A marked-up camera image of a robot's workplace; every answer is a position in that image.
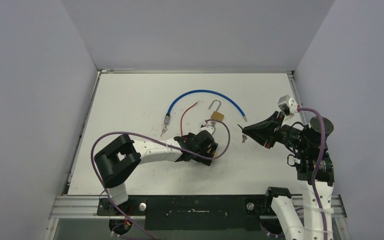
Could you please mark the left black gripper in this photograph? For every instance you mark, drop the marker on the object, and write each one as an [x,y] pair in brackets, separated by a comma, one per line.
[213,146]

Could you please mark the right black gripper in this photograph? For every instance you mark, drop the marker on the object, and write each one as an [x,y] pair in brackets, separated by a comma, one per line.
[272,131]

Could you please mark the silver keys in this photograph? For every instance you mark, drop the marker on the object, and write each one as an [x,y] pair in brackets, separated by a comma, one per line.
[243,136]

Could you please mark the brass padlock long shackle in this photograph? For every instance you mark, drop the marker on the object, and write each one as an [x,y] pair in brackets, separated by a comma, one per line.
[216,115]

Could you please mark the blue lock keys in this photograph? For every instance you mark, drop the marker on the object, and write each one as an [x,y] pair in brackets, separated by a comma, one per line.
[164,129]

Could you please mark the brass padlock short shackle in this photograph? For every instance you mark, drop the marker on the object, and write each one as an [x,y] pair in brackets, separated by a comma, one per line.
[212,153]

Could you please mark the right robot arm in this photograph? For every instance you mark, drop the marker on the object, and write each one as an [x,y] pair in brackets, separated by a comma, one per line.
[315,174]

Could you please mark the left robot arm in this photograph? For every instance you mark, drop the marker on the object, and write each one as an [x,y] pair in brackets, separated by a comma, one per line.
[117,160]

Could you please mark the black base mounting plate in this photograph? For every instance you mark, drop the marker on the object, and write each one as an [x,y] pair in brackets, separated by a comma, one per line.
[195,212]

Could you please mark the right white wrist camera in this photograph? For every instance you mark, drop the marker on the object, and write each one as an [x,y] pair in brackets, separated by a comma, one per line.
[288,105]

